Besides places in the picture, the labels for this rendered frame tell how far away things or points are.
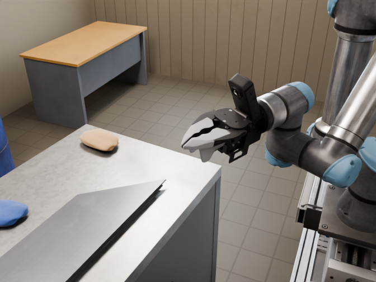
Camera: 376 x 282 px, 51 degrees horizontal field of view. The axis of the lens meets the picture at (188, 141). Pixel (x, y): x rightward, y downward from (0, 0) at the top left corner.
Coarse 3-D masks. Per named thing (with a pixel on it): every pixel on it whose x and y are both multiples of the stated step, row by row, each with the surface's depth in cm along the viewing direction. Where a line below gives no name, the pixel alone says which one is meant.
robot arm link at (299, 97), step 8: (280, 88) 86; (288, 88) 86; (296, 88) 86; (304, 88) 87; (280, 96) 83; (288, 96) 84; (296, 96) 85; (304, 96) 86; (312, 96) 88; (288, 104) 83; (296, 104) 85; (304, 104) 86; (312, 104) 89; (288, 112) 83; (296, 112) 85; (304, 112) 90; (288, 120) 86; (296, 120) 87; (288, 128) 88
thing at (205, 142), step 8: (216, 128) 74; (200, 136) 71; (208, 136) 72; (216, 136) 72; (184, 144) 70; (192, 144) 70; (200, 144) 70; (208, 144) 71; (200, 152) 72; (208, 152) 73; (208, 160) 75
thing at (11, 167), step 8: (0, 120) 278; (0, 128) 276; (0, 136) 276; (0, 144) 276; (0, 152) 277; (8, 152) 290; (0, 160) 278; (8, 160) 289; (0, 168) 280; (8, 168) 289; (0, 176) 281
